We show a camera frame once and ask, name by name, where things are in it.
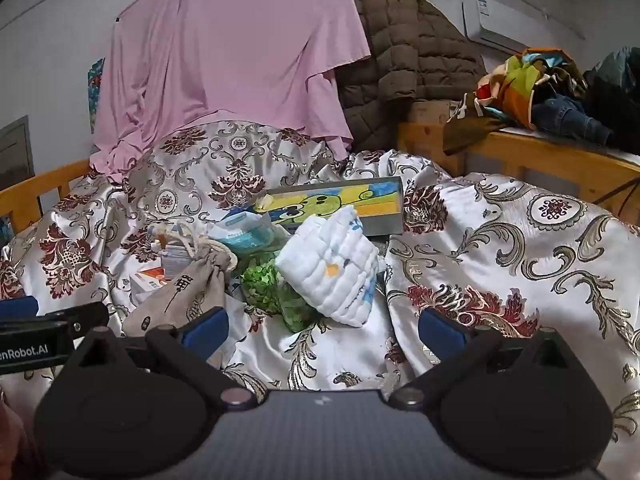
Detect dark jacket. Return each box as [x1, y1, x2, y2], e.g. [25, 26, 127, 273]
[582, 47, 640, 153]

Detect orange white box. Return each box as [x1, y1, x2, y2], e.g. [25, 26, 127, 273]
[130, 265, 173, 306]

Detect clear plastic packet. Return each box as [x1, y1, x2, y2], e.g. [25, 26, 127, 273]
[207, 210, 291, 261]

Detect pink bed sheet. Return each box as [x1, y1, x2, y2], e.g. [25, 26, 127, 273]
[92, 0, 376, 183]

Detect colourful patchwork cloth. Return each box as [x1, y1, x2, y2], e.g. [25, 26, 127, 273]
[475, 47, 588, 131]

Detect brown printed cloth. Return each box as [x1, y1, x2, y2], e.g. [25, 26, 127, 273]
[442, 92, 506, 156]

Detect white air conditioner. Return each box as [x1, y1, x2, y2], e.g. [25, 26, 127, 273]
[462, 0, 586, 56]

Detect black cable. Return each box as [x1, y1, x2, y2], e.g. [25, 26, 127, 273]
[592, 180, 640, 206]

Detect brown quilted jacket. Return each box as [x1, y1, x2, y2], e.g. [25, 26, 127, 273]
[335, 0, 488, 153]

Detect white quilted cloth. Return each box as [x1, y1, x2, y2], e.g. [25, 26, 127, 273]
[275, 205, 386, 328]

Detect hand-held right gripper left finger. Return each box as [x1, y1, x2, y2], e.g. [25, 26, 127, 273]
[77, 306, 257, 409]

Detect wooden bed frame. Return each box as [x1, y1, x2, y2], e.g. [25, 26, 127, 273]
[397, 122, 640, 226]

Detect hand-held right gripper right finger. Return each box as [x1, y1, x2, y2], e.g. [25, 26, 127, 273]
[388, 307, 572, 408]

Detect green patterned plastic bag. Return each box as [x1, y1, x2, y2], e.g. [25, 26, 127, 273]
[240, 255, 326, 333]

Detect blue jeans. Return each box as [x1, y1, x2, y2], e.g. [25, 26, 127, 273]
[530, 92, 613, 146]

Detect wooden bed rail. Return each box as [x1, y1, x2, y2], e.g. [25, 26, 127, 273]
[0, 157, 93, 233]

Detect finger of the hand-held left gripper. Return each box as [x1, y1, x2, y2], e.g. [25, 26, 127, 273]
[37, 302, 110, 351]
[0, 296, 40, 319]

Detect floral satin blanket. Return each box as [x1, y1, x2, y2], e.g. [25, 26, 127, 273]
[0, 120, 640, 461]

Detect blue wall poster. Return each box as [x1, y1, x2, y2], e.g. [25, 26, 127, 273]
[87, 57, 106, 133]

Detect beige drawstring pouch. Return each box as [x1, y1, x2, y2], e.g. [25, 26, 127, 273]
[122, 222, 240, 338]

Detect grey tray with cartoon print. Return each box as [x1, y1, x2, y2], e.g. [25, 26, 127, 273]
[255, 176, 405, 238]

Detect cardboard box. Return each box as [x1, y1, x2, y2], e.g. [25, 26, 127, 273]
[407, 100, 463, 126]

